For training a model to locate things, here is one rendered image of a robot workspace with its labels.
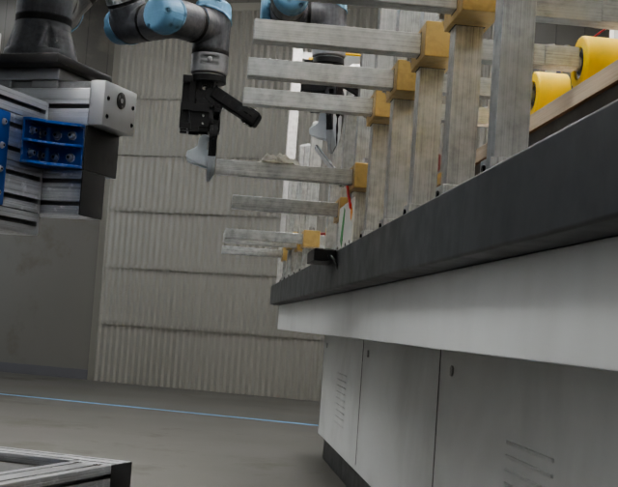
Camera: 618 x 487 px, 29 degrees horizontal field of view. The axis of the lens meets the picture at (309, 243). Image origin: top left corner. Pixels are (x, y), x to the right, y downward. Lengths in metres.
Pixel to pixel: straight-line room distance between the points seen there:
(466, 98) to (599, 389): 0.40
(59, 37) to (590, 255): 1.74
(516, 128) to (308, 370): 7.83
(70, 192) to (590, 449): 1.24
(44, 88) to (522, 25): 1.41
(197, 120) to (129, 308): 7.24
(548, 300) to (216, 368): 8.27
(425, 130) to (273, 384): 7.44
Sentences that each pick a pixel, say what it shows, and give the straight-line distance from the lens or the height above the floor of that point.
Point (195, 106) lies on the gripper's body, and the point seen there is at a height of 0.96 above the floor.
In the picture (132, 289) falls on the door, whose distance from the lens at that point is 9.63.
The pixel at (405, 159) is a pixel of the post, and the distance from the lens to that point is 2.00.
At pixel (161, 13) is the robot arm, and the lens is 2.38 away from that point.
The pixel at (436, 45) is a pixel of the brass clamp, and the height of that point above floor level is 0.94.
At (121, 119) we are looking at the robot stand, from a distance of 2.49.
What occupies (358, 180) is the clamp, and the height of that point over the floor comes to 0.83.
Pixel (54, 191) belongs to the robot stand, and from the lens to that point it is 2.45.
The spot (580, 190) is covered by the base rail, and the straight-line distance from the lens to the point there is 0.87.
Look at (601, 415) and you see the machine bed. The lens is 1.56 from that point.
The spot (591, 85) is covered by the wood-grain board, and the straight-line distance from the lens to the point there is 1.68.
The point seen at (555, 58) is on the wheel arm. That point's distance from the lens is 1.77.
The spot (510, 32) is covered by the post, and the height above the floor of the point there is 0.85.
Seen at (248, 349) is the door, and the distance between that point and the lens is 9.20.
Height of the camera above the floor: 0.54
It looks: 4 degrees up
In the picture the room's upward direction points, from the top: 4 degrees clockwise
